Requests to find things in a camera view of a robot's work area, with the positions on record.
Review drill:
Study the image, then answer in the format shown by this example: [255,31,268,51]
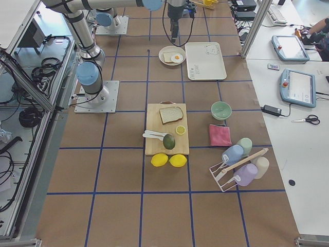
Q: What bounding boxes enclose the green avocado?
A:
[162,134,176,150]

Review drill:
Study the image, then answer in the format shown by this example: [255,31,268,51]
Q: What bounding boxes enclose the white keyboard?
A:
[267,5,287,26]

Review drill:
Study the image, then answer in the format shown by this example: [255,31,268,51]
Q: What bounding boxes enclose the purple cup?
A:
[233,163,258,186]

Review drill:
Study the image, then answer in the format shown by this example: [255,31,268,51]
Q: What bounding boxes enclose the teach pendant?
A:
[271,36,310,62]
[279,69,316,108]

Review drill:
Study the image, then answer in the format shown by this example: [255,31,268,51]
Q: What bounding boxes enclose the pink cloth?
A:
[209,124,232,147]

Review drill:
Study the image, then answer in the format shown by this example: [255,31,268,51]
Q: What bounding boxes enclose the white plastic spoon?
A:
[142,133,164,141]

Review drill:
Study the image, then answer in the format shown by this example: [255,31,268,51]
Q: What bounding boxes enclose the white wire cup rack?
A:
[209,148,269,192]

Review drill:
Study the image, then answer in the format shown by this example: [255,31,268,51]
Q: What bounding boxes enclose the black scissors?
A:
[292,114,320,125]

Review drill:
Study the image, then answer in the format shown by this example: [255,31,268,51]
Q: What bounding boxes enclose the left yellow lemon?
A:
[151,153,169,167]

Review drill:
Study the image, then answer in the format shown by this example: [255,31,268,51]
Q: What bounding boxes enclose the black power adapter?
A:
[261,104,282,117]

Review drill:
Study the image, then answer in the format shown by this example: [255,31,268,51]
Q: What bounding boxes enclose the white round plate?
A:
[158,46,186,66]

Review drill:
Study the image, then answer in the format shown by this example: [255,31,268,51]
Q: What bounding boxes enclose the yellow lemon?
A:
[151,153,169,167]
[169,154,187,167]

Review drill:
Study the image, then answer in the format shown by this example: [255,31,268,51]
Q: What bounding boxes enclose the cream cup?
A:
[251,156,269,179]

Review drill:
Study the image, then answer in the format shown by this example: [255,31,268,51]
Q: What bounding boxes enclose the aluminium frame post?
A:
[241,0,272,59]

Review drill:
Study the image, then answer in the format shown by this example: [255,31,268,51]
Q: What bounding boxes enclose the wooden cutting board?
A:
[145,103,190,155]

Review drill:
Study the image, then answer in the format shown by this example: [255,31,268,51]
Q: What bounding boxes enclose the lower teach pendant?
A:
[279,69,316,108]

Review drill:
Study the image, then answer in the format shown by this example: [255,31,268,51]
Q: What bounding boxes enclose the blue cup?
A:
[222,145,244,166]

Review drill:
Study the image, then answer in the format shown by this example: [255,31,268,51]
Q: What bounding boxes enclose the fried egg toy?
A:
[171,54,184,63]

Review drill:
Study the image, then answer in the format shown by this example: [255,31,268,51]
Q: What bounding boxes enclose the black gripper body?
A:
[167,0,186,21]

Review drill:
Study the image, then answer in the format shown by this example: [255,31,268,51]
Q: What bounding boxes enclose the lemon slice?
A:
[175,125,186,135]

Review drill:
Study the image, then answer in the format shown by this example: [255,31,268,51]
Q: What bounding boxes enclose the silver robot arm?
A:
[43,1,187,104]
[95,8,121,30]

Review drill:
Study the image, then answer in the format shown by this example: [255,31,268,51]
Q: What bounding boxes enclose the green bowl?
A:
[211,101,232,120]

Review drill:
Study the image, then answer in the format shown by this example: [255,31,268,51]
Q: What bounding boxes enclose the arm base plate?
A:
[74,80,119,114]
[96,13,129,36]

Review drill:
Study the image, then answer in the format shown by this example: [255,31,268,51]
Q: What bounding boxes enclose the green cup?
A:
[236,137,252,157]

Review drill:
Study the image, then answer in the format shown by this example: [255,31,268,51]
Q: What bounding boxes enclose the upper teach pendant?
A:
[271,36,310,62]

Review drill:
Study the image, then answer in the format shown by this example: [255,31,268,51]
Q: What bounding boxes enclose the white bear tray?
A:
[185,42,227,81]

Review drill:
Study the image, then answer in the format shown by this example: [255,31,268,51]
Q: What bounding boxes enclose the right yellow lemon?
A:
[169,154,187,167]

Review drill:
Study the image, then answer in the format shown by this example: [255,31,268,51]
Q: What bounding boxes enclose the bread slice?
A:
[159,107,184,125]
[162,52,175,63]

